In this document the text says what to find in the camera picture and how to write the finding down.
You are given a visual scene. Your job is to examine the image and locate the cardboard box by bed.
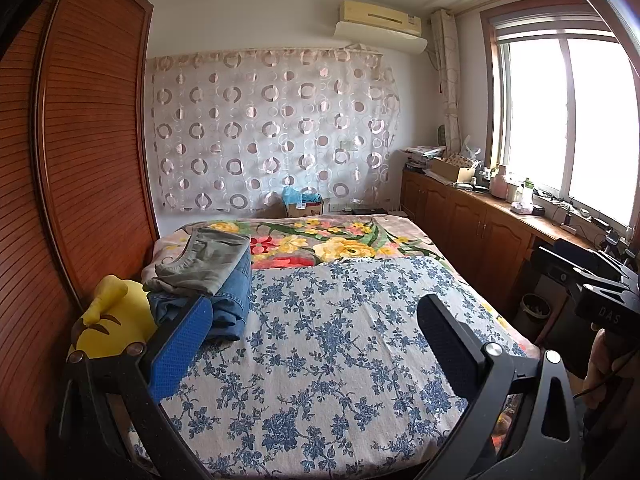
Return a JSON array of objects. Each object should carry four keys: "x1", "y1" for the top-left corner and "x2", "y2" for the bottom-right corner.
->
[{"x1": 285, "y1": 195, "x2": 327, "y2": 219}]

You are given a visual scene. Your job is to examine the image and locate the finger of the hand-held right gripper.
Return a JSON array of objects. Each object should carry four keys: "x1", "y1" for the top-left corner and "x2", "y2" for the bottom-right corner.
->
[
  {"x1": 532, "y1": 239, "x2": 619, "y2": 286},
  {"x1": 580, "y1": 280, "x2": 636, "y2": 306}
]

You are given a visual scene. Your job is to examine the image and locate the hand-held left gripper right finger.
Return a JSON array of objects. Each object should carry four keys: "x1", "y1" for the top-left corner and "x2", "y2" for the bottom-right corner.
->
[{"x1": 416, "y1": 292, "x2": 584, "y2": 480}]

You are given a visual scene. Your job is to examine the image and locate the window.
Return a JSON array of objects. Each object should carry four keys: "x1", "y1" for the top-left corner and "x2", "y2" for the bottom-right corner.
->
[{"x1": 487, "y1": 7, "x2": 640, "y2": 235}]

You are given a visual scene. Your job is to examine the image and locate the wooden slatted wardrobe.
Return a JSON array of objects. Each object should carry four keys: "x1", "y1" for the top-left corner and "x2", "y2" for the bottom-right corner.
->
[{"x1": 0, "y1": 0, "x2": 162, "y2": 461}]

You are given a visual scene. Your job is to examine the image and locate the blue floral bed sheet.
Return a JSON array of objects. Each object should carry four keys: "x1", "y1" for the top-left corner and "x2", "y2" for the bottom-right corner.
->
[{"x1": 127, "y1": 255, "x2": 544, "y2": 479}]

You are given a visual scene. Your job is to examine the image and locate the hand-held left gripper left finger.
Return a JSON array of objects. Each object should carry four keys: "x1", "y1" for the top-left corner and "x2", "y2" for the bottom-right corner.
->
[{"x1": 55, "y1": 294, "x2": 216, "y2": 480}]

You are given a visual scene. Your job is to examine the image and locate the pink jug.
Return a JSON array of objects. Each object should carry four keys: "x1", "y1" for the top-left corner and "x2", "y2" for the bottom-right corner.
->
[{"x1": 490, "y1": 164, "x2": 509, "y2": 199}]

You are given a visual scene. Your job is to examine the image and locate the patterned window curtain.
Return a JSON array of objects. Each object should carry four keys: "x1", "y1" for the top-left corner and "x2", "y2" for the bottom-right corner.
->
[{"x1": 430, "y1": 8, "x2": 464, "y2": 154}]

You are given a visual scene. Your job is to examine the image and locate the person's right hand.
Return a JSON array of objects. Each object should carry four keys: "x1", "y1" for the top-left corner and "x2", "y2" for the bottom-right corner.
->
[{"x1": 582, "y1": 330, "x2": 632, "y2": 411}]

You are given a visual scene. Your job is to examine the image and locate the round trash bin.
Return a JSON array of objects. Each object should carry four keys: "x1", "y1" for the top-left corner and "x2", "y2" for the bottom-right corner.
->
[{"x1": 520, "y1": 292, "x2": 557, "y2": 332}]

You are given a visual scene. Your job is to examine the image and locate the stack of papers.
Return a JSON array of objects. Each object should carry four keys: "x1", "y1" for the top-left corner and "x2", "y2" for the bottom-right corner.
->
[{"x1": 404, "y1": 146, "x2": 447, "y2": 167}]

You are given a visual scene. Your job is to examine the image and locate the circle-patterned hanging curtain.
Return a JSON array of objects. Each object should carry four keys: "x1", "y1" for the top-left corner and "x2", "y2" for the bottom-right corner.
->
[{"x1": 145, "y1": 47, "x2": 404, "y2": 212}]

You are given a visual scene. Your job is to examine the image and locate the grey-green pants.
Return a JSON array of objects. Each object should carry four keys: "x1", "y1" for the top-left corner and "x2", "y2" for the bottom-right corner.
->
[{"x1": 142, "y1": 227, "x2": 252, "y2": 297}]

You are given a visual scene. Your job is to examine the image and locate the open cardboard box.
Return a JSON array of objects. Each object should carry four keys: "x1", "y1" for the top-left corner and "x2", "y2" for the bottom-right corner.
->
[{"x1": 431, "y1": 156, "x2": 479, "y2": 184}]

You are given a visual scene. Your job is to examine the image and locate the folded blue jeans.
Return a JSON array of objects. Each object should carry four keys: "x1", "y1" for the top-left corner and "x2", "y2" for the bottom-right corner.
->
[{"x1": 147, "y1": 249, "x2": 254, "y2": 345}]

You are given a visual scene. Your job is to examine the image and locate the wall air conditioner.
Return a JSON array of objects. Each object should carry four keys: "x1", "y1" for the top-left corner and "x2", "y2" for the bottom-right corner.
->
[{"x1": 334, "y1": 0, "x2": 430, "y2": 54}]

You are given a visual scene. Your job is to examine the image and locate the colourful flowered blanket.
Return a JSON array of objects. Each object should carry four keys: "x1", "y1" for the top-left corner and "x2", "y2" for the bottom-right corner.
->
[{"x1": 150, "y1": 212, "x2": 449, "y2": 270}]

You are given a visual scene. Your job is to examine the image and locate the long wooden cabinet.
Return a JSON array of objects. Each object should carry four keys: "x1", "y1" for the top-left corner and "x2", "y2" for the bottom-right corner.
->
[{"x1": 400, "y1": 164, "x2": 640, "y2": 322}]

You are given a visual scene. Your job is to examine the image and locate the blue plastic bag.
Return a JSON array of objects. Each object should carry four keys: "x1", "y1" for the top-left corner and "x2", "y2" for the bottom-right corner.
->
[{"x1": 282, "y1": 186, "x2": 322, "y2": 207}]

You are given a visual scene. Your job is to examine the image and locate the yellow plush toy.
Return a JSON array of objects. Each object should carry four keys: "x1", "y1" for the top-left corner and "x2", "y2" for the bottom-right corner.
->
[{"x1": 67, "y1": 275, "x2": 159, "y2": 362}]

